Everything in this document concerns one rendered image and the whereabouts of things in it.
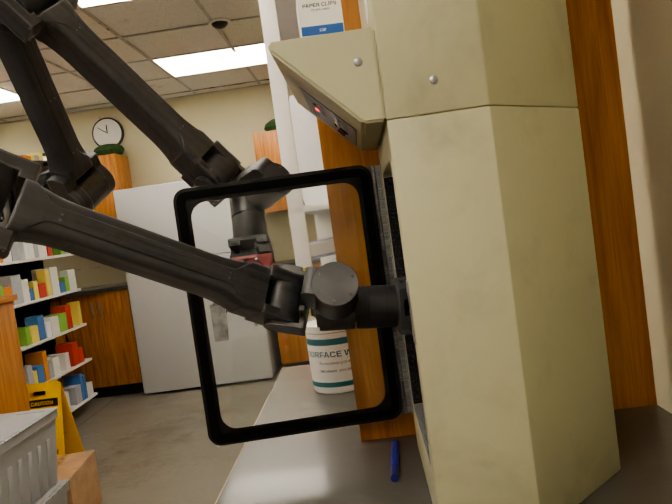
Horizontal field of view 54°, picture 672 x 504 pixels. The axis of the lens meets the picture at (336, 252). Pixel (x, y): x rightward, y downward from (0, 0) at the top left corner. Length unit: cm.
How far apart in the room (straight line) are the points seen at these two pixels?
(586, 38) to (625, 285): 40
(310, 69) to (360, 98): 6
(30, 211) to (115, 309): 539
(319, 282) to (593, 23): 64
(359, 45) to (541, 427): 46
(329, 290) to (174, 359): 518
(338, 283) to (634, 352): 57
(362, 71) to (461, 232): 20
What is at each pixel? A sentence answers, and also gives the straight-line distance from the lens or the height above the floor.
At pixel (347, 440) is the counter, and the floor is 94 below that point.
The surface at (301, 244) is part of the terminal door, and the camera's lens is 101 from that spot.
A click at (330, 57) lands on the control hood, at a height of 148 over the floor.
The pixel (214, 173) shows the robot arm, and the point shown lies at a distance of 109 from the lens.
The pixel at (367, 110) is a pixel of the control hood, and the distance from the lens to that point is 72.
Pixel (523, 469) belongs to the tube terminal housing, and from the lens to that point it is 79.
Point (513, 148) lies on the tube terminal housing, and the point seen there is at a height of 136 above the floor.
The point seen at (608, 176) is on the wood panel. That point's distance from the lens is 116.
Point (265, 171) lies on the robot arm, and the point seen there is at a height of 140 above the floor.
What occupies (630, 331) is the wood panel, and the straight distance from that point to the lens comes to 119.
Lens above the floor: 132
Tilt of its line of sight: 3 degrees down
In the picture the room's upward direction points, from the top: 8 degrees counter-clockwise
